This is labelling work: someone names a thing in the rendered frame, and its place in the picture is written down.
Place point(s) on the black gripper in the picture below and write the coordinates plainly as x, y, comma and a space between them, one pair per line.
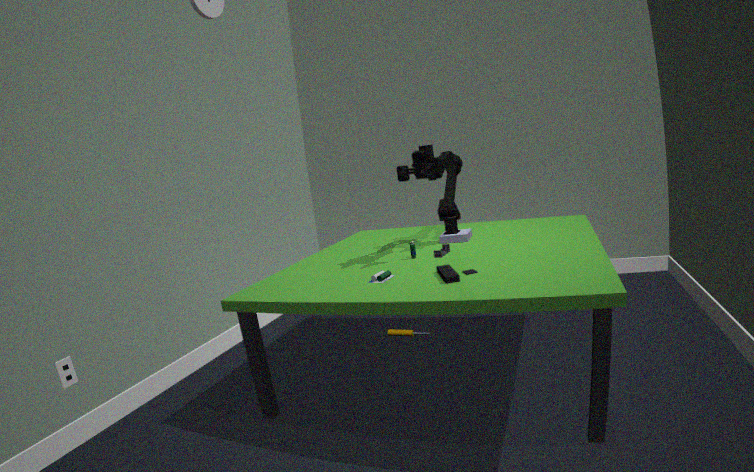
431, 171

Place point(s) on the yellow-handled screwdriver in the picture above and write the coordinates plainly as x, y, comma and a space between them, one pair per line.
401, 332

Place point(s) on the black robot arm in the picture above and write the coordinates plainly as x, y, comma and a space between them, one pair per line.
453, 164

